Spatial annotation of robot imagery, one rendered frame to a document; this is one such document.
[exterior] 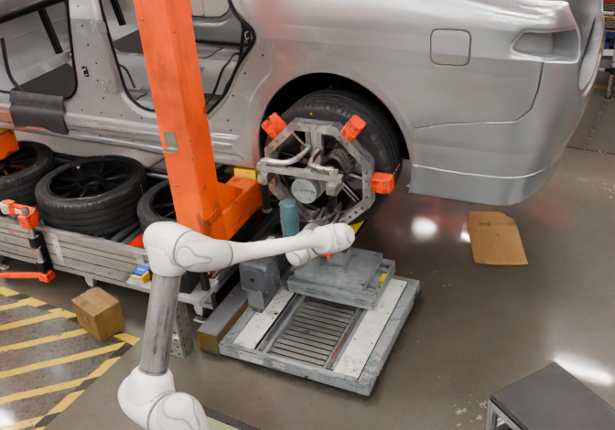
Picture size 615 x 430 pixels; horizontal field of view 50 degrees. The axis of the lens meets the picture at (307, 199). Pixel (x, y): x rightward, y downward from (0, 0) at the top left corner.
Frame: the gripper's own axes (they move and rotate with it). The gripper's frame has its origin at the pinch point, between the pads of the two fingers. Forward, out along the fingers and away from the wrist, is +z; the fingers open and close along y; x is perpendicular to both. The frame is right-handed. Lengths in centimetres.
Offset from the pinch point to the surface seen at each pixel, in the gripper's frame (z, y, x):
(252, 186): 30, -59, -15
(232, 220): 7, -59, -23
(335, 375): -26, 7, -75
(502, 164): 36, 66, 14
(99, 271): -8, -144, -64
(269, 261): 6, -40, -43
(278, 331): -6, -32, -76
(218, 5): 422, -320, -31
